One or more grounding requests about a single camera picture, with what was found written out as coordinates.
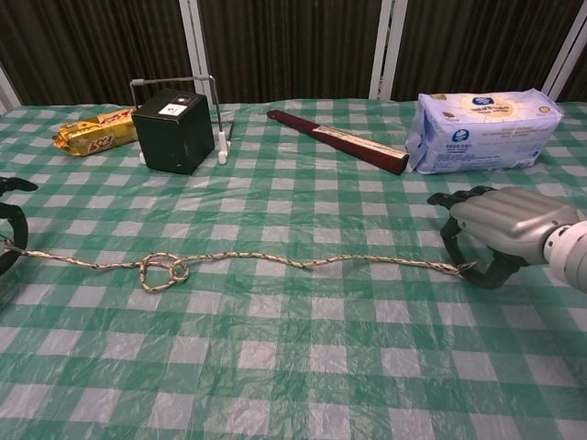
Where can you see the green white checkered tablecloth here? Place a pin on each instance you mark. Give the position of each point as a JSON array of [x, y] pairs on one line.
[[293, 344]]

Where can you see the pale blue tissue pack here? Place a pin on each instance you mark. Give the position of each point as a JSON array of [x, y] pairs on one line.
[[481, 133]]

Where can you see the yellow snack package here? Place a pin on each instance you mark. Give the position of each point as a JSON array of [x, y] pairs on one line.
[[91, 135]]

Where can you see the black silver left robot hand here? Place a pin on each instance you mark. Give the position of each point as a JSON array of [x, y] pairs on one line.
[[20, 229]]

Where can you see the dark red long box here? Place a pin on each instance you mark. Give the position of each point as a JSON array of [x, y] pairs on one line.
[[348, 139]]

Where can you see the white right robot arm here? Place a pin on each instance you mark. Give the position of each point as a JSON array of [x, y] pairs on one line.
[[568, 256]]

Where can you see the black cube box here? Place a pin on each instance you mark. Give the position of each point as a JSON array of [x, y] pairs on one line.
[[174, 137]]

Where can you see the white partition frame post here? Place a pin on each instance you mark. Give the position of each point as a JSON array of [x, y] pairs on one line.
[[387, 46], [566, 69], [7, 91], [195, 46]]

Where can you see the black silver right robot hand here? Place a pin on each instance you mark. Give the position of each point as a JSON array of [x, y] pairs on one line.
[[504, 220]]

